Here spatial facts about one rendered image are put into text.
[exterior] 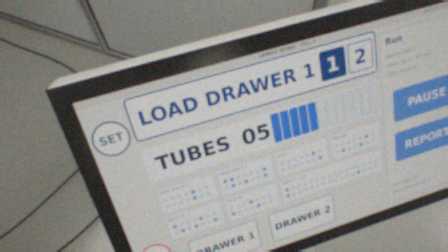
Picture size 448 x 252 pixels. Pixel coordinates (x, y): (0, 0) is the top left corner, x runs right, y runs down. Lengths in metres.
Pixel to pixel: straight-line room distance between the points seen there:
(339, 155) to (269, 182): 0.10
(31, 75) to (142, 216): 1.72
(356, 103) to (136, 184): 0.28
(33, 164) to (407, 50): 1.62
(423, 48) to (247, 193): 0.28
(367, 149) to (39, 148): 1.58
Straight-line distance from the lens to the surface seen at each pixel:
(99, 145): 0.43
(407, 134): 0.55
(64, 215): 1.71
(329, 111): 0.47
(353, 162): 0.52
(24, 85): 2.11
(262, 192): 0.48
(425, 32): 0.52
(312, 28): 0.44
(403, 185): 0.59
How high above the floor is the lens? 1.51
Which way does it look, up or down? 62 degrees down
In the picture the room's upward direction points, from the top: 2 degrees counter-clockwise
